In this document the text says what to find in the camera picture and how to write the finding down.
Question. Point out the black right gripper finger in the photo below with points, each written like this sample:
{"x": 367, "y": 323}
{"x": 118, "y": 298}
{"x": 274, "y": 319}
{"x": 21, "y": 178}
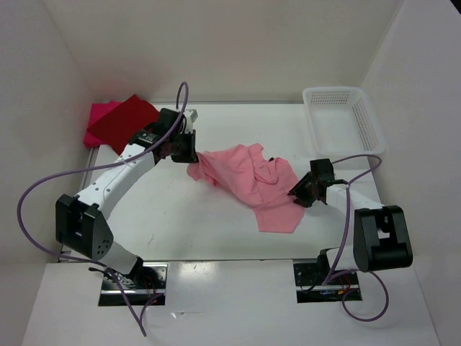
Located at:
{"x": 305, "y": 201}
{"x": 302, "y": 188}

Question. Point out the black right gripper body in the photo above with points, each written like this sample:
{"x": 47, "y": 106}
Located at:
{"x": 309, "y": 189}

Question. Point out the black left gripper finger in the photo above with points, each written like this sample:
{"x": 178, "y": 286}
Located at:
{"x": 185, "y": 157}
{"x": 187, "y": 141}

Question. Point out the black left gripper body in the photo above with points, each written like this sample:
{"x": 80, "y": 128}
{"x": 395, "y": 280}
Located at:
{"x": 180, "y": 143}

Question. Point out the light pink t shirt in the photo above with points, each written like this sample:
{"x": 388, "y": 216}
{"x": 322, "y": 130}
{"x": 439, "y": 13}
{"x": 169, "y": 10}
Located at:
{"x": 260, "y": 184}

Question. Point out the dark red t shirt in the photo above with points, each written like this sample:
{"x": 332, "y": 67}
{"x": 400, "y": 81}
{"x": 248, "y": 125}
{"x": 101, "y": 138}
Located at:
{"x": 118, "y": 126}

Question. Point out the magenta t shirt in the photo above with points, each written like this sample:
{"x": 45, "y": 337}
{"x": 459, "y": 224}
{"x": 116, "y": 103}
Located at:
{"x": 98, "y": 111}

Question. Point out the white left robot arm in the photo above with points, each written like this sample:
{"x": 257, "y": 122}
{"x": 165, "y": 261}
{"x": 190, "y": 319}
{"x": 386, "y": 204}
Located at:
{"x": 81, "y": 220}

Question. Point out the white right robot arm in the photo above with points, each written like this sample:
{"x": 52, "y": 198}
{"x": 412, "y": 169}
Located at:
{"x": 375, "y": 236}

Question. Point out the white perforated plastic basket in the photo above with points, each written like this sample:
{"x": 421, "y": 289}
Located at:
{"x": 342, "y": 121}

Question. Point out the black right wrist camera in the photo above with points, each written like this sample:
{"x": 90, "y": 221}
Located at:
{"x": 322, "y": 170}

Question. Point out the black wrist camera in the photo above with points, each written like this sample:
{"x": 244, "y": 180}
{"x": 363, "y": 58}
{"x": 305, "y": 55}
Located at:
{"x": 165, "y": 121}
{"x": 322, "y": 170}

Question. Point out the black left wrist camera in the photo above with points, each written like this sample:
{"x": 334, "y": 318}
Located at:
{"x": 165, "y": 121}

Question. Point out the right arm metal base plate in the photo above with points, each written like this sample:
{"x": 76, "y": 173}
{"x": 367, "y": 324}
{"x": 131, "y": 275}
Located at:
{"x": 308, "y": 280}

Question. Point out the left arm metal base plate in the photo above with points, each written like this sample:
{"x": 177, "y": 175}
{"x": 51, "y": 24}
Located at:
{"x": 151, "y": 286}

